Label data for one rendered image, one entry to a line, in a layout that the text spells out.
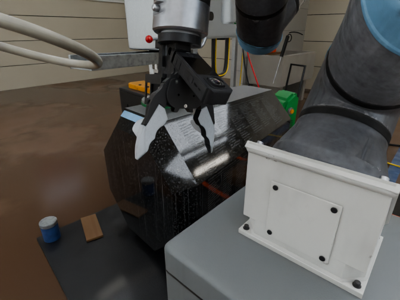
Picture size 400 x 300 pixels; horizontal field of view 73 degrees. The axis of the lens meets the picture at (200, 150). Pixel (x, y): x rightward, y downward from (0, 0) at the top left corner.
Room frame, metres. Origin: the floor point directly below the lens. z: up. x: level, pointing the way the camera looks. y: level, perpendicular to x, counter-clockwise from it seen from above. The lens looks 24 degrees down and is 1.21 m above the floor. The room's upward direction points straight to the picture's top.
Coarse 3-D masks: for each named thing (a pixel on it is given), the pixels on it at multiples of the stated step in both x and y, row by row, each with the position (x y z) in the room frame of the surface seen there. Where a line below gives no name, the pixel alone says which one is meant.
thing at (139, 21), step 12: (132, 0) 1.34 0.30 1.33; (144, 0) 1.31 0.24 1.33; (132, 12) 1.35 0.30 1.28; (144, 12) 1.31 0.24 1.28; (132, 24) 1.35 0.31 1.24; (144, 24) 1.31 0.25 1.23; (132, 36) 1.35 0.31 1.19; (144, 36) 1.32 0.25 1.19; (156, 36) 1.28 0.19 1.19; (132, 48) 1.36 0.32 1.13; (144, 48) 1.32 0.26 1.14; (156, 48) 1.28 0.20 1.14
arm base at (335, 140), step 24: (312, 120) 0.41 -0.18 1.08; (336, 120) 0.39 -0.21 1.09; (360, 120) 0.39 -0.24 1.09; (288, 144) 0.39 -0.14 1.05; (312, 144) 0.36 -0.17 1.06; (336, 144) 0.35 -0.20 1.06; (360, 144) 0.36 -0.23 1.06; (384, 144) 0.38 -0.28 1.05; (360, 168) 0.33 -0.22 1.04; (384, 168) 0.34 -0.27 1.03
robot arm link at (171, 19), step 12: (156, 0) 0.46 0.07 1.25; (168, 0) 0.44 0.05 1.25; (180, 0) 0.44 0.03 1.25; (192, 0) 0.45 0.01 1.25; (156, 12) 0.46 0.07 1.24; (168, 12) 0.44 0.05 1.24; (180, 12) 0.44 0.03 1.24; (192, 12) 0.44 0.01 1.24; (204, 12) 0.46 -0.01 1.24; (156, 24) 0.45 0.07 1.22; (168, 24) 0.44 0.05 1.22; (180, 24) 0.43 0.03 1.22; (192, 24) 0.44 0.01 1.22; (204, 24) 0.46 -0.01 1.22; (204, 36) 0.48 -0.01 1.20
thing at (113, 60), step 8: (72, 56) 1.05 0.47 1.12; (80, 56) 1.08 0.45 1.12; (104, 56) 1.04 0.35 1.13; (112, 56) 1.07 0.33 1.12; (120, 56) 1.10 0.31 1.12; (128, 56) 1.14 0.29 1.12; (136, 56) 1.18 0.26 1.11; (144, 56) 1.22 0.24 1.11; (152, 56) 1.26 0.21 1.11; (104, 64) 1.03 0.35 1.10; (112, 64) 1.06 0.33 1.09; (120, 64) 1.10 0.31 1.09; (128, 64) 1.13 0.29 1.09; (136, 64) 1.17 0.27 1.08; (144, 64) 1.21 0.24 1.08
